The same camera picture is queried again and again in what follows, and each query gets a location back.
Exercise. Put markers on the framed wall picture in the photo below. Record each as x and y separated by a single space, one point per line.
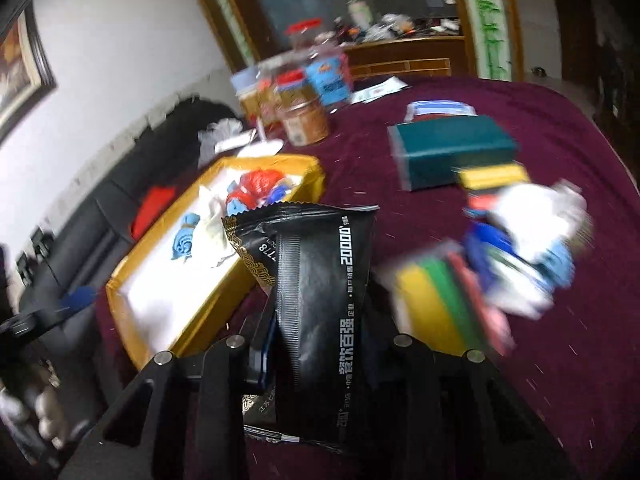
26 75

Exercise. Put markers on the red lid plastic jar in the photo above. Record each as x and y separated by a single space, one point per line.
302 37

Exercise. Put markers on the yellow gift box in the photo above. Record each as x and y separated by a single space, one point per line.
180 284

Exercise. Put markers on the bamboo painted glass panel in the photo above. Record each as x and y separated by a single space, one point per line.
490 33

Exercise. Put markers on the white cloth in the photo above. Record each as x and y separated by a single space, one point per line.
538 217

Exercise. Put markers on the blue white packet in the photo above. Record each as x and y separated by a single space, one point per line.
429 109

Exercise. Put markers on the black sofa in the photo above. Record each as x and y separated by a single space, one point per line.
97 236

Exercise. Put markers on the light blue towel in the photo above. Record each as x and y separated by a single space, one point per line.
556 267

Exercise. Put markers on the teal rectangular box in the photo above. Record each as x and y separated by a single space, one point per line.
428 153

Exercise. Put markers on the maroon velvet tablecloth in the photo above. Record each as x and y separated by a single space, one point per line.
575 359

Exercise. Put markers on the blue label plastic jar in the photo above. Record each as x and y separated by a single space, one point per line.
327 72

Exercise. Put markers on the multicolour cloth pack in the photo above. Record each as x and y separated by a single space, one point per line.
436 298

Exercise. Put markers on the black snack packet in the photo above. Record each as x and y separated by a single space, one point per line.
314 260

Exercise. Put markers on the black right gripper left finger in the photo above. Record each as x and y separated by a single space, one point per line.
181 417

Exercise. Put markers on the orange label plastic jar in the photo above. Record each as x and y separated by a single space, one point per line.
299 109

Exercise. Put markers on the wooden sideboard cabinet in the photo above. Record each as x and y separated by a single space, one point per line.
439 44

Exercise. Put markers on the white cup with straw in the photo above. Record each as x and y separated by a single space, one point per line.
360 14

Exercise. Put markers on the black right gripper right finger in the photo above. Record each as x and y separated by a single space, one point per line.
434 416

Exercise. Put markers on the white paper sheet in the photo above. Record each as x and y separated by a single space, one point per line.
377 91

